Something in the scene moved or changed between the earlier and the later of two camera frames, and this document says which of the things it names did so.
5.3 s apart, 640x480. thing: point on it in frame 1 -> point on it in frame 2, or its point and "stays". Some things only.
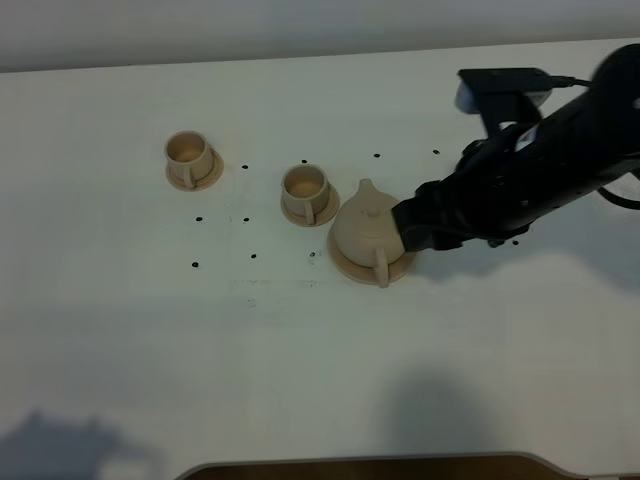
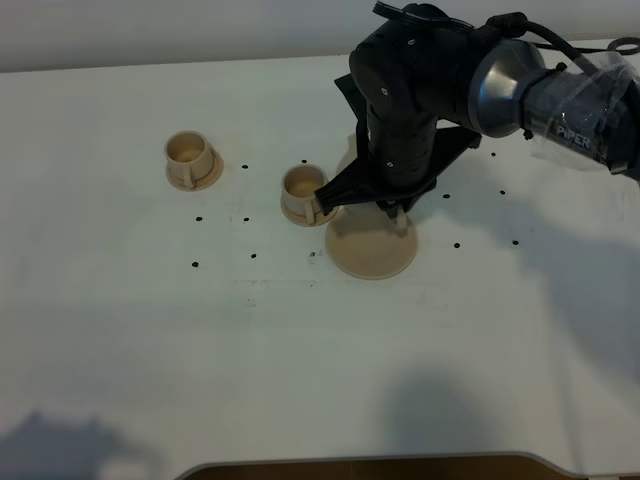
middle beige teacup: [304, 190] stays
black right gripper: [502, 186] -> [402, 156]
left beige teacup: [191, 151] stays
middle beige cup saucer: [323, 217] stays
